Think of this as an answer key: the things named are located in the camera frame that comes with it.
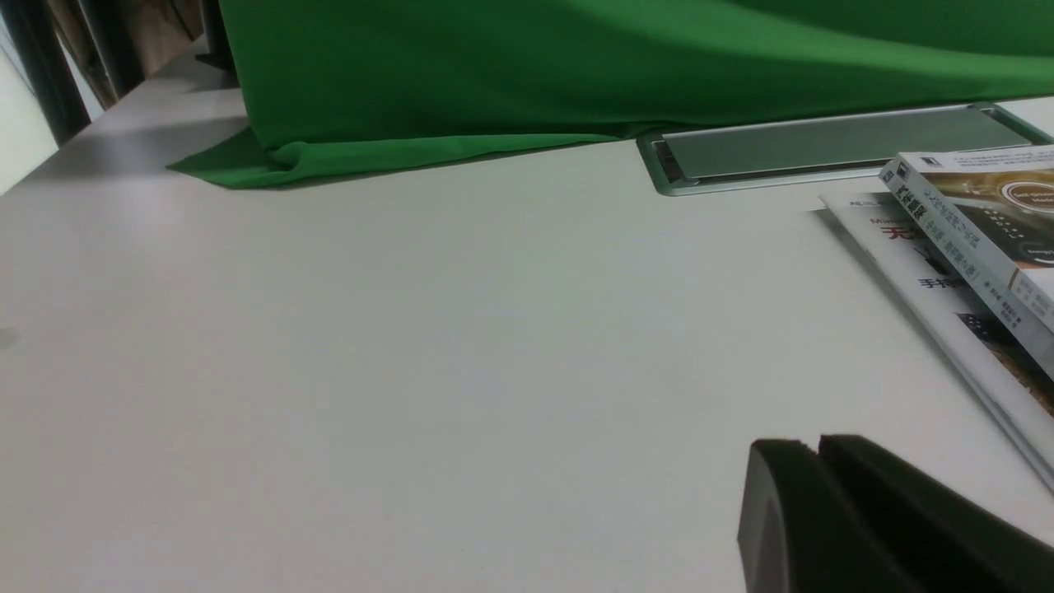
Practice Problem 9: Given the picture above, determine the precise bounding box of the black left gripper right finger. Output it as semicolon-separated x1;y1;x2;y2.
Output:
819;435;1053;592

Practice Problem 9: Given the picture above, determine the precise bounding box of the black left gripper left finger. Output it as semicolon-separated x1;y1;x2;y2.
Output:
737;440;902;592

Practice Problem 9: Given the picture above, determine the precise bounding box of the thin white bottom book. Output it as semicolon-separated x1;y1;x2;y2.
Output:
820;193;1053;488

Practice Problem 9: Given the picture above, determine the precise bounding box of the white self-driving textbook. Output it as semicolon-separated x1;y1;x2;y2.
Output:
879;146;1053;374

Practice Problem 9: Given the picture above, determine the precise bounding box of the green backdrop cloth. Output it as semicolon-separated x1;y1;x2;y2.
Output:
170;1;1053;190

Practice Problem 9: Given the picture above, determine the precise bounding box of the silver desk cable hatch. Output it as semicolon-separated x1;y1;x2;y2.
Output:
636;104;1052;196

